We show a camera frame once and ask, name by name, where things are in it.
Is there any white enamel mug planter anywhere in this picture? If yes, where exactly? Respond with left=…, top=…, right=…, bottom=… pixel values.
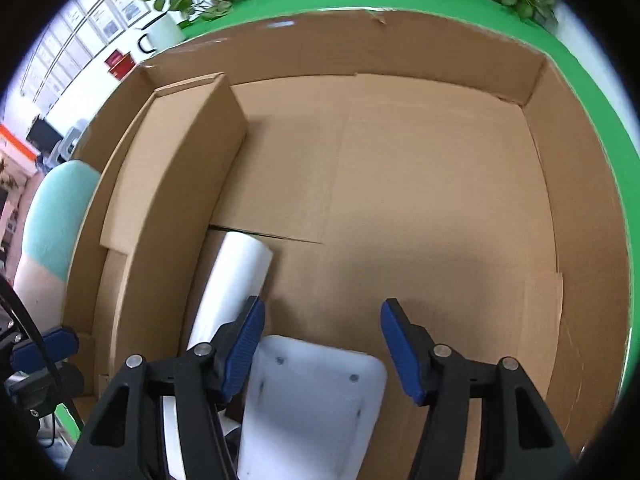
left=137, top=14, right=186, bottom=56

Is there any black cable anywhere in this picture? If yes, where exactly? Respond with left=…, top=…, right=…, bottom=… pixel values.
left=0, top=275, right=61, bottom=448

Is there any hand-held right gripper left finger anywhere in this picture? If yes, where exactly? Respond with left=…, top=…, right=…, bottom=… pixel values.
left=62, top=296, right=267, bottom=480

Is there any orange white furniture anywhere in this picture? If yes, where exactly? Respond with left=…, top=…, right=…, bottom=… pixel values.
left=0, top=125, right=41, bottom=181

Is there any pastel striped plush toy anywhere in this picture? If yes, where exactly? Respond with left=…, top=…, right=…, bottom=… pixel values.
left=12, top=160, right=103, bottom=318

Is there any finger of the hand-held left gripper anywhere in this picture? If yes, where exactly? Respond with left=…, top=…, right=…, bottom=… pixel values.
left=5, top=364, right=85, bottom=417
left=11, top=326, right=80, bottom=372

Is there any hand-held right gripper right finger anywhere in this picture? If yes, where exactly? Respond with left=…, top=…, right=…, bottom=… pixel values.
left=380, top=298, right=576, bottom=480

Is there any large cardboard box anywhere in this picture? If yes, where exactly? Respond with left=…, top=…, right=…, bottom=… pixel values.
left=62, top=7, right=632, bottom=480

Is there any red box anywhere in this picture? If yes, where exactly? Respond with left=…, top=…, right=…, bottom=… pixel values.
left=104, top=49, right=136, bottom=81

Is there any white plastic tray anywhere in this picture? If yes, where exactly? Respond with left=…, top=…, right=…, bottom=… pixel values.
left=235, top=335, right=388, bottom=480

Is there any green table cloth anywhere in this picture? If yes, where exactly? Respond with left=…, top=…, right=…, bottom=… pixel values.
left=50, top=0, right=640, bottom=461

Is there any narrow cardboard box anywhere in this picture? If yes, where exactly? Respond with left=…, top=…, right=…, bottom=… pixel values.
left=92, top=73, right=249, bottom=401

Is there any white foam roll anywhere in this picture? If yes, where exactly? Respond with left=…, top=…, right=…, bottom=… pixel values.
left=187, top=231, right=273, bottom=356

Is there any black monitor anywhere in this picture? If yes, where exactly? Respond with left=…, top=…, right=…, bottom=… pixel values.
left=26, top=119, right=61, bottom=151

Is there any row of framed wall posters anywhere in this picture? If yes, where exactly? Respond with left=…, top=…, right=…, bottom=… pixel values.
left=20, top=0, right=151, bottom=111

